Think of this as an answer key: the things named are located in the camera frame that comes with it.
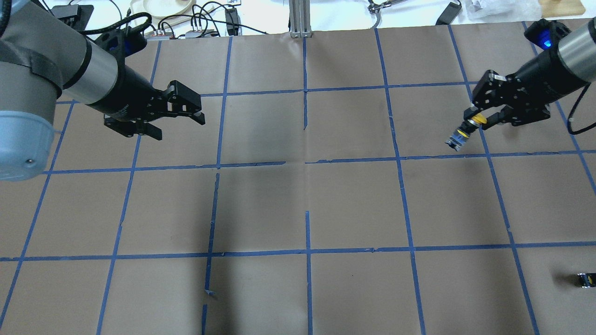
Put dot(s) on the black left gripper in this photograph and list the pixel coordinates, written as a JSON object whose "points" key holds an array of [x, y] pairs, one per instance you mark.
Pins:
{"points": [[125, 92]]}

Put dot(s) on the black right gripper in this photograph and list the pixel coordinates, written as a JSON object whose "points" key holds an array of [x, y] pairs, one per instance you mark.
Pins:
{"points": [[543, 71]]}

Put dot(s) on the yellow push button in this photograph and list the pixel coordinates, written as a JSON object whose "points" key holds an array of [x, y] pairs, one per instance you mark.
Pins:
{"points": [[462, 134]]}

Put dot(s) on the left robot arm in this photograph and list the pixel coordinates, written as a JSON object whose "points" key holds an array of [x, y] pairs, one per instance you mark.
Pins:
{"points": [[42, 59]]}

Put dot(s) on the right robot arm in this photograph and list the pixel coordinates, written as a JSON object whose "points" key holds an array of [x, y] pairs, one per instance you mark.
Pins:
{"points": [[565, 64]]}

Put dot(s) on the black power adapter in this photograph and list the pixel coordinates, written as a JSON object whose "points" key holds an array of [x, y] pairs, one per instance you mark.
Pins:
{"points": [[449, 14]]}

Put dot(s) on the wooden cutting board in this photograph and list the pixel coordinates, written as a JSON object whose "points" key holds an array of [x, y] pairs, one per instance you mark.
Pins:
{"points": [[561, 8]]}

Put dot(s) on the aluminium frame post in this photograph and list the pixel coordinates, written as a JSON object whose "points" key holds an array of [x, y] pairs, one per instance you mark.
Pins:
{"points": [[300, 18]]}

